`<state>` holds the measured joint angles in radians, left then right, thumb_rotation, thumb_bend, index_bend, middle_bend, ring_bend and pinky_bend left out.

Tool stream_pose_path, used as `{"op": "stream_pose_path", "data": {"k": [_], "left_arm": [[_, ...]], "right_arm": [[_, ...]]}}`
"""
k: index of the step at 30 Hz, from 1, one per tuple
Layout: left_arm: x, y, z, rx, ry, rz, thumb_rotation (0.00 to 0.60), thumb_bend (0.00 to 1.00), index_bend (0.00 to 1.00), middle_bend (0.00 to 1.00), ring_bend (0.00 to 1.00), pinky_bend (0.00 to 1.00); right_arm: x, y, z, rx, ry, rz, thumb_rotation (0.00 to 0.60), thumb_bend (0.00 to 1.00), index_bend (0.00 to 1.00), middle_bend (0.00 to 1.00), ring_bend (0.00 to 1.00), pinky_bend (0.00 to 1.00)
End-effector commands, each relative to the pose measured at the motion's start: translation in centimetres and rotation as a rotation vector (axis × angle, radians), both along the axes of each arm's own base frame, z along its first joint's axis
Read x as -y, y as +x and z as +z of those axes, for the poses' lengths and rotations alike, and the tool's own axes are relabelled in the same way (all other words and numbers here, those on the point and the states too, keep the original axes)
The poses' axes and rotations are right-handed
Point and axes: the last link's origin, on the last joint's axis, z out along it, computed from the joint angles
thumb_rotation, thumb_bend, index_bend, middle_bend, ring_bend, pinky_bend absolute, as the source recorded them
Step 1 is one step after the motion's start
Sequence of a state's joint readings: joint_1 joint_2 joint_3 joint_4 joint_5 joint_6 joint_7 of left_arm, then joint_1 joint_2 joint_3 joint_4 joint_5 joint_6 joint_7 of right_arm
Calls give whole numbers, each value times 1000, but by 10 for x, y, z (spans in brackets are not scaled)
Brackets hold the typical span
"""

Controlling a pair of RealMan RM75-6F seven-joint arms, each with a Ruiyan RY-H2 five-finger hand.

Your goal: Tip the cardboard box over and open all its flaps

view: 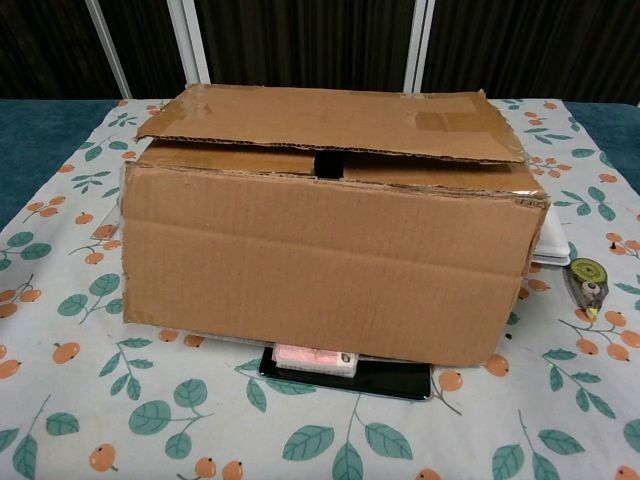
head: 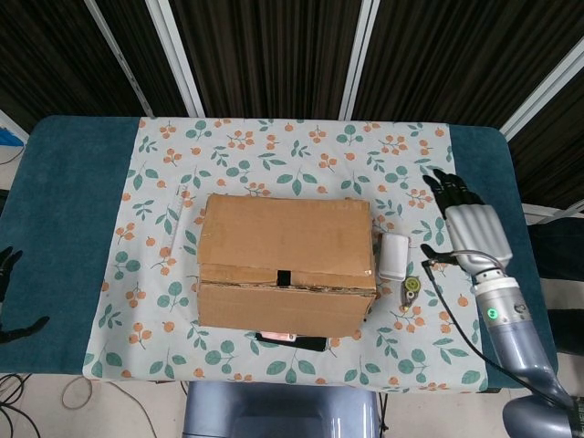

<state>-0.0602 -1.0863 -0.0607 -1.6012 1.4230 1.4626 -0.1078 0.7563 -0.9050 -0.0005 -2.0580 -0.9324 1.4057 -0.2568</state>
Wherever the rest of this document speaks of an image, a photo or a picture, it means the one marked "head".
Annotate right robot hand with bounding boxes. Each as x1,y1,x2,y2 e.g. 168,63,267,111
420,168,515,277

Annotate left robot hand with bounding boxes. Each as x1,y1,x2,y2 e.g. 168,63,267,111
0,245,50,346

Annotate brown cardboard shipping box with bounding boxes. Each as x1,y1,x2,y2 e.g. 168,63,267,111
195,193,379,341

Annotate white plastic case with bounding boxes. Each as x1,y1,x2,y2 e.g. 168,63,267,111
379,232,410,282

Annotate teal table cover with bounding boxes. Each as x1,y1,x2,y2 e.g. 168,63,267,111
0,113,560,389

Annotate green correction tape dispenser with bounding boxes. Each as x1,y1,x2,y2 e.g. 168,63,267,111
399,275,423,314

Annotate blue white object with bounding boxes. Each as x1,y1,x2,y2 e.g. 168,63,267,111
0,109,28,147

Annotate black smartphone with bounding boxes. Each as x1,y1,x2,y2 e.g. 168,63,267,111
254,330,329,353

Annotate floral fruit print tablecloth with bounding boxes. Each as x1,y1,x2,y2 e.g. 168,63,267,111
81,116,489,393

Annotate grey-blue robot torso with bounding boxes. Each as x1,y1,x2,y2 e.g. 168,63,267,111
182,381,382,438

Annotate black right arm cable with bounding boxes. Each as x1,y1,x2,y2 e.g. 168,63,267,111
422,248,576,407

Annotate beige floor cable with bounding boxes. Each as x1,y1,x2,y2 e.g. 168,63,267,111
61,377,154,438

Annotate black floor cables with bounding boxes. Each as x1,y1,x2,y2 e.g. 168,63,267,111
0,371,31,438

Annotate white frame post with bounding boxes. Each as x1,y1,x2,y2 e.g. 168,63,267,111
145,0,205,118
339,0,380,120
499,45,584,141

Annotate thin grey frame post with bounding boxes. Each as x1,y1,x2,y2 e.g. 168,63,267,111
86,0,154,118

